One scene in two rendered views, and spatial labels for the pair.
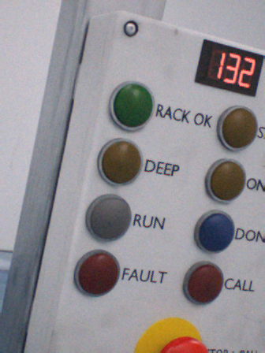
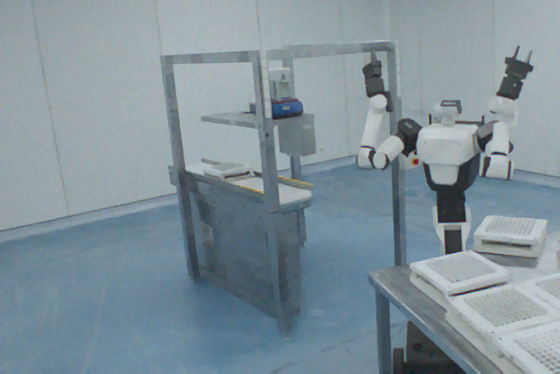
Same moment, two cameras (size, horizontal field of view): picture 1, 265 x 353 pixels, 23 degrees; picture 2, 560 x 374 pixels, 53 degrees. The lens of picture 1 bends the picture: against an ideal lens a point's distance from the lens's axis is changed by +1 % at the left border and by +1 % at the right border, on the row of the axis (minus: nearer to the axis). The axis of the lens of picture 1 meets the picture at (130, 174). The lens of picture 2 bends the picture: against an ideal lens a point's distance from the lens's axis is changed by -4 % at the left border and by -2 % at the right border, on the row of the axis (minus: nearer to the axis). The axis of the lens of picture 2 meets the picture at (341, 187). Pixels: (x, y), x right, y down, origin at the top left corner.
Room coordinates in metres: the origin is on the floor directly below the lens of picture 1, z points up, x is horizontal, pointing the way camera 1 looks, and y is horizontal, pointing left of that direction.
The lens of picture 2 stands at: (-2.85, 1.29, 1.64)
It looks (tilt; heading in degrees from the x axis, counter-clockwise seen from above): 15 degrees down; 346
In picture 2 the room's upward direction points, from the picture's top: 4 degrees counter-clockwise
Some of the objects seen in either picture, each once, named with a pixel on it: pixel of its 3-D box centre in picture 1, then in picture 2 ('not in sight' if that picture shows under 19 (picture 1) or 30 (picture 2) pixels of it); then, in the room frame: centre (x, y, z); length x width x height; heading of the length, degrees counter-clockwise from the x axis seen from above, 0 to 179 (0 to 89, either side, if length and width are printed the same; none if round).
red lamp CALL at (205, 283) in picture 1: (205, 284); not in sight; (0.44, -0.07, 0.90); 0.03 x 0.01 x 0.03; 116
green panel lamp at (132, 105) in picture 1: (133, 105); not in sight; (0.41, 0.01, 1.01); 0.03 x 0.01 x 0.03; 116
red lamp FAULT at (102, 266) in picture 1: (98, 273); not in sight; (0.41, 0.01, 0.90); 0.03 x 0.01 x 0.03; 116
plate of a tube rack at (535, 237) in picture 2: not in sight; (511, 229); (-1.00, 0.13, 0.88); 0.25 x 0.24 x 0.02; 48
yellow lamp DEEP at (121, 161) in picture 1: (121, 162); not in sight; (0.41, 0.01, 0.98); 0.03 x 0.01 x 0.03; 116
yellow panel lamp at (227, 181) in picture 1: (227, 180); not in sight; (0.44, -0.07, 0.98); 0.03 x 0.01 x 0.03; 116
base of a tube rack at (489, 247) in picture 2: not in sight; (510, 240); (-1.00, 0.13, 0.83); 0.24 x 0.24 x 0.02; 48
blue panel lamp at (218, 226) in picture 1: (216, 232); not in sight; (0.44, -0.07, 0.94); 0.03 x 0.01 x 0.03; 116
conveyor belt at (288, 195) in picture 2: not in sight; (231, 182); (0.80, 1.07, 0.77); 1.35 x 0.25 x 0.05; 26
